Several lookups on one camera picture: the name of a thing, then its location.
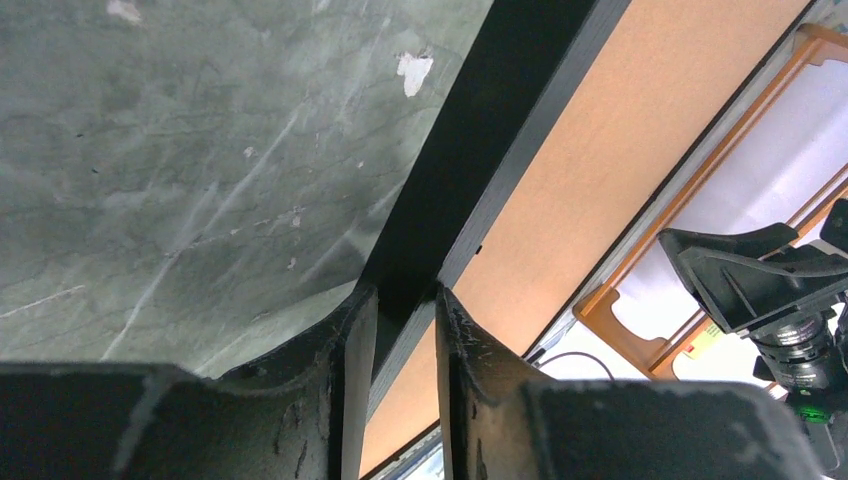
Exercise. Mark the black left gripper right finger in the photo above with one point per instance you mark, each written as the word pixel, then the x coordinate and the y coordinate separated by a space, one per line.
pixel 501 418

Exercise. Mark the orange wooden shelf rack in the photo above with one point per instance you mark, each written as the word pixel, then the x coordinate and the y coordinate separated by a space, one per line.
pixel 784 160

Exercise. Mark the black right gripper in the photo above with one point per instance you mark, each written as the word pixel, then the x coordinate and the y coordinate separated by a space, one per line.
pixel 792 300

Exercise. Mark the white paper scrap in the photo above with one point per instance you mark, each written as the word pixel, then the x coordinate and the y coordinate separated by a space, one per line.
pixel 413 69

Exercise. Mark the brown backing board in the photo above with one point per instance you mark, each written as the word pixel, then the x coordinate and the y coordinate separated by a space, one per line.
pixel 664 73

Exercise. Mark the black picture frame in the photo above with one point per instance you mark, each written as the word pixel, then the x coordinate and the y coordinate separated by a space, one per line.
pixel 522 70

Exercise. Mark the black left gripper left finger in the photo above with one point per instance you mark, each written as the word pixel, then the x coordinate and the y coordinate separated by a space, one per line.
pixel 296 412

